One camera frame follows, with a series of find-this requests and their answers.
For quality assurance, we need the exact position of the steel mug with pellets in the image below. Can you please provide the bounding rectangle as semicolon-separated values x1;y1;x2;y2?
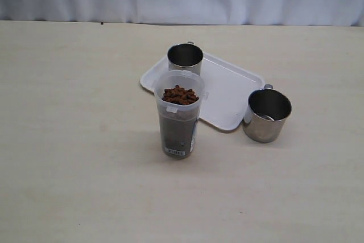
167;42;204;75
242;84;292;143

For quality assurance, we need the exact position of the clear plastic tall container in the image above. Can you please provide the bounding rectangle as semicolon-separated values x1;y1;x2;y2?
154;70;205;159

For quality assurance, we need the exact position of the white plastic tray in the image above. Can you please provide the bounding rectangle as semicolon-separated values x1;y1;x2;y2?
140;53;265;131

